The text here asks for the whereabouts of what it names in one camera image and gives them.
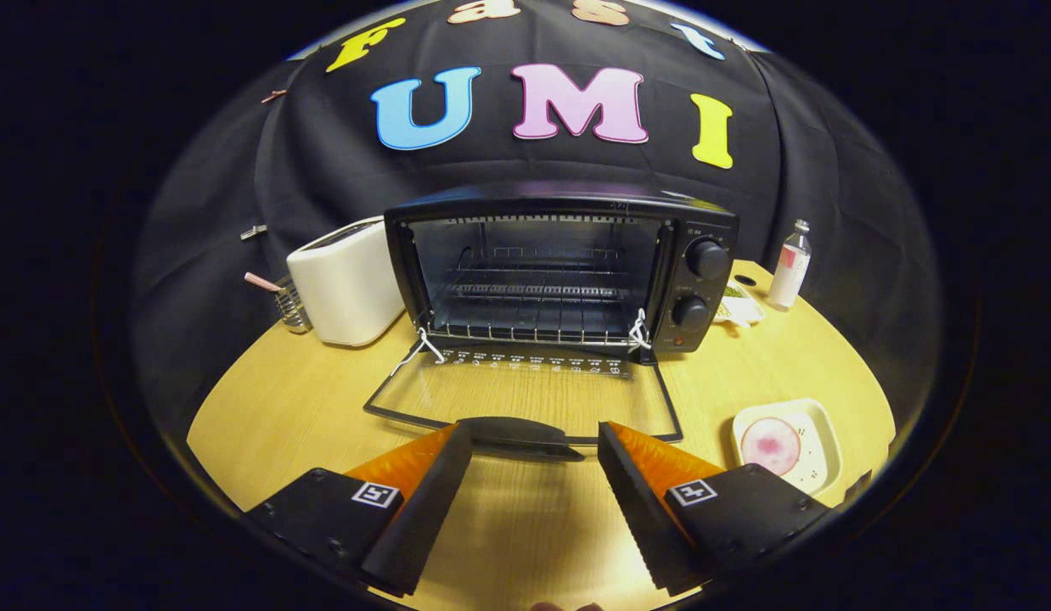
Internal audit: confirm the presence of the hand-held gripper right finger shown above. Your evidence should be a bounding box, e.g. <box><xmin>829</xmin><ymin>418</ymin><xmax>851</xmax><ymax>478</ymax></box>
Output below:
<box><xmin>597</xmin><ymin>421</ymin><xmax>832</xmax><ymax>595</ymax></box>

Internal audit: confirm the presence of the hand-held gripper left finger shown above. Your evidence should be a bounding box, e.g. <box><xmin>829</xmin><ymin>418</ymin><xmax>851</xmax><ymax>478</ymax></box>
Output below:
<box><xmin>245</xmin><ymin>422</ymin><xmax>474</xmax><ymax>597</ymax></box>

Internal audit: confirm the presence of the pink round food slice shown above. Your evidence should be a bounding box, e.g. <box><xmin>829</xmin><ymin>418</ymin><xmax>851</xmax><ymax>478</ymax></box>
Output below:
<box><xmin>740</xmin><ymin>417</ymin><xmax>802</xmax><ymax>476</ymax></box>

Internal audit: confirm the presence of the cream food tray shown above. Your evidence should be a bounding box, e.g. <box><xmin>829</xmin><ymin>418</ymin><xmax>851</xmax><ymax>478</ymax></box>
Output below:
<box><xmin>731</xmin><ymin>398</ymin><xmax>844</xmax><ymax>497</ymax></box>

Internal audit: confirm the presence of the black toaster oven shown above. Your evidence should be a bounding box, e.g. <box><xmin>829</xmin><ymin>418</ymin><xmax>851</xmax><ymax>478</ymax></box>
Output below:
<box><xmin>362</xmin><ymin>180</ymin><xmax>741</xmax><ymax>464</ymax></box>

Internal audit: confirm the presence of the white toaster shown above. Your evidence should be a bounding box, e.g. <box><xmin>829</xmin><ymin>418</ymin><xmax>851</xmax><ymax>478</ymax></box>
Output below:
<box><xmin>286</xmin><ymin>216</ymin><xmax>407</xmax><ymax>347</ymax></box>

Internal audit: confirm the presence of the metal oven rack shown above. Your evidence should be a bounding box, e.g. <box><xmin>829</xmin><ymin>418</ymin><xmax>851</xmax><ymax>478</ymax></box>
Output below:
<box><xmin>432</xmin><ymin>246</ymin><xmax>641</xmax><ymax>349</ymax></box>

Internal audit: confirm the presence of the white divided bean dish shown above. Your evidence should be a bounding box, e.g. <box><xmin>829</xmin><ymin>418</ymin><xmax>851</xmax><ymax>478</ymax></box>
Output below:
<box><xmin>714</xmin><ymin>284</ymin><xmax>766</xmax><ymax>328</ymax></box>

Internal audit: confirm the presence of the metal mesh cup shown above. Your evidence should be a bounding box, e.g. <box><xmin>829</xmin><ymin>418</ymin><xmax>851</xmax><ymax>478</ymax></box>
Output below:
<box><xmin>275</xmin><ymin>276</ymin><xmax>314</xmax><ymax>334</ymax></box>

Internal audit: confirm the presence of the clear bottle white label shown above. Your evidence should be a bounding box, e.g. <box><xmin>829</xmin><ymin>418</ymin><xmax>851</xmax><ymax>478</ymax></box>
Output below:
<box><xmin>765</xmin><ymin>219</ymin><xmax>812</xmax><ymax>312</ymax></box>

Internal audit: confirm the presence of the black backdrop cloth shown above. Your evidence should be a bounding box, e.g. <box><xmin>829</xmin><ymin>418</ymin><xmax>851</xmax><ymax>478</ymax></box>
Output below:
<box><xmin>131</xmin><ymin>0</ymin><xmax>947</xmax><ymax>425</ymax></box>

